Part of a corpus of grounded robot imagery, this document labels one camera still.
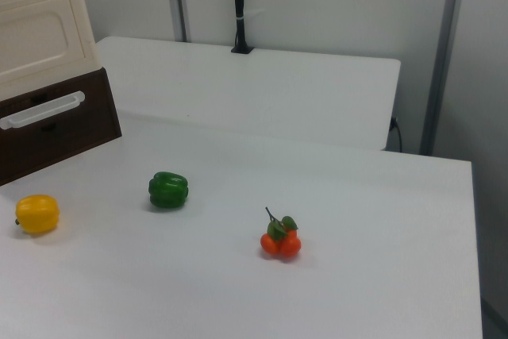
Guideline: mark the cream plastic cabinet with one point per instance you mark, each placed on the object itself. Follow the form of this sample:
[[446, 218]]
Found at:
[[39, 29]]

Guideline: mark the white side table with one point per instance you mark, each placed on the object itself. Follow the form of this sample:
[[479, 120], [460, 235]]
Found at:
[[238, 89]]

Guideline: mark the green bell pepper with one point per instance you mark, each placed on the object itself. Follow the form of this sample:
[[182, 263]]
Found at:
[[168, 190]]

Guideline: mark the orange fruit cluster with leaves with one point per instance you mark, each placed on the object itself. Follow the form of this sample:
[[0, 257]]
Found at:
[[279, 241]]

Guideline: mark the yellow bell pepper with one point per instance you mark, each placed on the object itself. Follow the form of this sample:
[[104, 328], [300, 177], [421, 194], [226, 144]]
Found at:
[[37, 214]]

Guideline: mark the black camera pole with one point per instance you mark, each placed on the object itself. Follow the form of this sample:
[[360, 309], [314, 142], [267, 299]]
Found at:
[[239, 5]]

